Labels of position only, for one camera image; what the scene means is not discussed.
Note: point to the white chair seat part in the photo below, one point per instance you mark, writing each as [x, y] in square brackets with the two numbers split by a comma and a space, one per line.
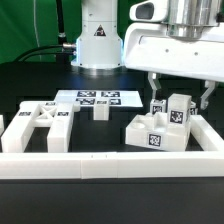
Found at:
[156, 132]

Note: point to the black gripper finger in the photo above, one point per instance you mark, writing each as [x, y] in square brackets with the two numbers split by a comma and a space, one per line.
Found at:
[153, 79]
[210, 87]

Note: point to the white chair backrest part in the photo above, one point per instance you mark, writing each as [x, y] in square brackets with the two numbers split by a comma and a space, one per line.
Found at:
[57, 117]

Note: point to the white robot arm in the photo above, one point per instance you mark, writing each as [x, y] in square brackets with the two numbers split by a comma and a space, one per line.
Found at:
[173, 37]

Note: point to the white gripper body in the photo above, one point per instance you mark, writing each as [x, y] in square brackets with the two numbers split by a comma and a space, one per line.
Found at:
[147, 47]

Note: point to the white small chair post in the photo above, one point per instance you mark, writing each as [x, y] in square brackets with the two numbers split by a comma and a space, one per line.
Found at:
[101, 110]

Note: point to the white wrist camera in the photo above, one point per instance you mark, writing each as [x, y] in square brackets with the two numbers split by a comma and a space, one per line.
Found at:
[149, 11]

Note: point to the white U-shaped fence frame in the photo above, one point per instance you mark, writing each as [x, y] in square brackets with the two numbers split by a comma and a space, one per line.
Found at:
[207, 162]

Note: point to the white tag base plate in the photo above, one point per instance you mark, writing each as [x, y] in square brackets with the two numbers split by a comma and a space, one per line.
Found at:
[87, 98]

